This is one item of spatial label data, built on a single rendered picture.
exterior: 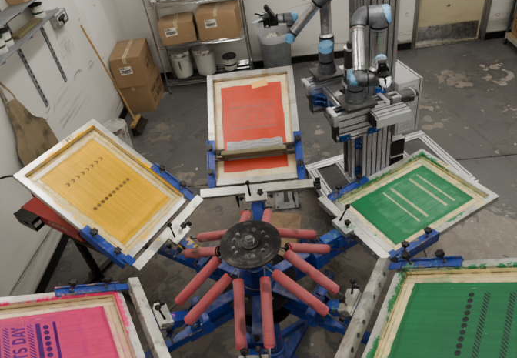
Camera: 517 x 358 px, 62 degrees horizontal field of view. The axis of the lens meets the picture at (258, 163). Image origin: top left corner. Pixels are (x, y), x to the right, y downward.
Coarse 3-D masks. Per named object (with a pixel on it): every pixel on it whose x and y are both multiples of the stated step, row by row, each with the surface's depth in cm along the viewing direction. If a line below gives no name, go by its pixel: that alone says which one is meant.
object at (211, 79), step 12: (240, 72) 289; (252, 72) 288; (264, 72) 287; (276, 72) 286; (288, 72) 284; (216, 168) 272; (216, 180) 266; (228, 180) 265; (240, 180) 264; (252, 180) 263; (264, 180) 262; (276, 180) 263
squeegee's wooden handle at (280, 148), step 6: (228, 150) 264; (234, 150) 263; (240, 150) 263; (246, 150) 262; (252, 150) 262; (258, 150) 261; (264, 150) 261; (270, 150) 261; (276, 150) 261; (282, 150) 262; (222, 156) 266; (228, 156) 266; (234, 156) 267; (240, 156) 268
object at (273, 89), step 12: (276, 84) 287; (252, 96) 286; (264, 96) 285; (276, 96) 284; (276, 108) 281; (276, 120) 278; (264, 132) 276; (276, 132) 275; (276, 156) 270; (264, 168) 268
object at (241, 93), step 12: (228, 96) 288; (240, 96) 287; (228, 108) 285; (228, 120) 282; (228, 132) 279; (240, 132) 278; (252, 132) 277; (228, 168) 271; (240, 168) 270; (252, 168) 269
